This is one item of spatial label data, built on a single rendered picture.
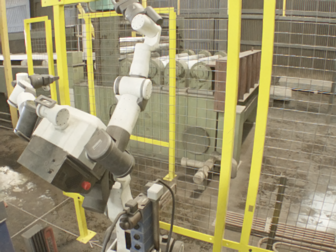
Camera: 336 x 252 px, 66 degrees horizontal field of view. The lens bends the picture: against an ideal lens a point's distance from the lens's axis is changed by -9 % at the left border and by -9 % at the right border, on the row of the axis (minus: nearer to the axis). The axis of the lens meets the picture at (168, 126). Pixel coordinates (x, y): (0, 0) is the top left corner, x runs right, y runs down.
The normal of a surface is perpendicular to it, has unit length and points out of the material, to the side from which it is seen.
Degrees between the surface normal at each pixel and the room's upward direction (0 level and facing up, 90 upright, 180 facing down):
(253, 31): 90
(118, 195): 102
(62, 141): 43
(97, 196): 88
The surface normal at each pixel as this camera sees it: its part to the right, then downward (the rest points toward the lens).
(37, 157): -0.21, -0.48
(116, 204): -0.30, 0.50
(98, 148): -0.49, -0.57
